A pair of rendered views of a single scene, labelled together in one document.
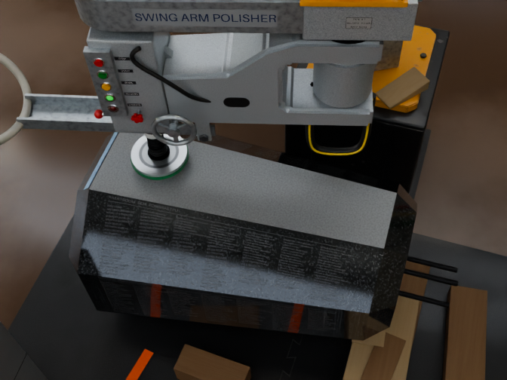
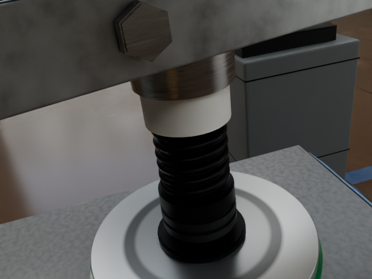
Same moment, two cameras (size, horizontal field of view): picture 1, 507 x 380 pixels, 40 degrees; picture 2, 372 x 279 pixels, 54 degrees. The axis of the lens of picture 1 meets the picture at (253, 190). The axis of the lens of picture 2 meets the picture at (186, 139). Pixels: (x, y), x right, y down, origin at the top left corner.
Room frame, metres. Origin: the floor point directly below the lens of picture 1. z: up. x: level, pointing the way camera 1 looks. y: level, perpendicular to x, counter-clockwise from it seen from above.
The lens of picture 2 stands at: (1.86, 0.20, 1.12)
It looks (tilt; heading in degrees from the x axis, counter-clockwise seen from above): 28 degrees down; 148
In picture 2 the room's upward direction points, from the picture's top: 7 degrees counter-clockwise
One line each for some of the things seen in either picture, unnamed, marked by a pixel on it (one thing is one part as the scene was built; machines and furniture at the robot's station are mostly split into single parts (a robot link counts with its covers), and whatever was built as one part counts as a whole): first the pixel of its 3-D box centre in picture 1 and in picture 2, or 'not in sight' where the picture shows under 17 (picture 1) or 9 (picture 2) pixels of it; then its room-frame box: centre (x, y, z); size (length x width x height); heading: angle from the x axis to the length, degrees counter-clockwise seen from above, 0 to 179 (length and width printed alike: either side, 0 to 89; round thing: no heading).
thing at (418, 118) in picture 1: (362, 117); not in sight; (2.16, -0.55, 0.37); 0.66 x 0.66 x 0.74; 68
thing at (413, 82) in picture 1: (402, 87); not in sight; (1.94, -0.64, 0.80); 0.20 x 0.10 x 0.05; 119
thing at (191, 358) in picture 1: (213, 372); not in sight; (1.07, 0.23, 0.07); 0.30 x 0.12 x 0.12; 66
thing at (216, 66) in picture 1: (259, 77); not in sight; (1.57, -0.04, 1.30); 0.74 x 0.23 x 0.49; 83
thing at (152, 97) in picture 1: (162, 68); not in sight; (1.62, 0.26, 1.32); 0.36 x 0.22 x 0.45; 83
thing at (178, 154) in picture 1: (159, 153); (202, 235); (1.63, 0.34, 0.87); 0.21 x 0.21 x 0.01
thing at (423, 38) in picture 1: (370, 58); not in sight; (2.16, -0.55, 0.76); 0.49 x 0.49 x 0.05; 68
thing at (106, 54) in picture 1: (107, 83); not in sight; (1.53, 0.43, 1.37); 0.08 x 0.03 x 0.28; 83
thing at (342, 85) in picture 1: (343, 66); not in sight; (1.55, -0.31, 1.34); 0.19 x 0.19 x 0.20
